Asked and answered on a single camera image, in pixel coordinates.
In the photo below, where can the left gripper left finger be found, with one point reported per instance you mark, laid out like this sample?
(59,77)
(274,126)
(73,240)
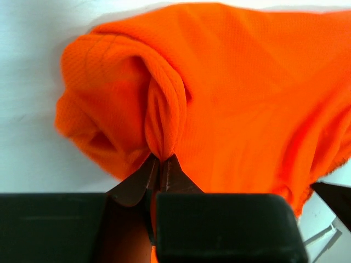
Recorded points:
(125,233)

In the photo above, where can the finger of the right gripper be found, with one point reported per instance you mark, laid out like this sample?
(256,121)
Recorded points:
(337,198)

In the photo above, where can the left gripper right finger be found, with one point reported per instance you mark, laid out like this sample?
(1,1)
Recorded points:
(172,179)

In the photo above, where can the orange shorts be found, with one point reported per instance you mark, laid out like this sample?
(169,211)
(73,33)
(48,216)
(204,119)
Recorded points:
(249,101)

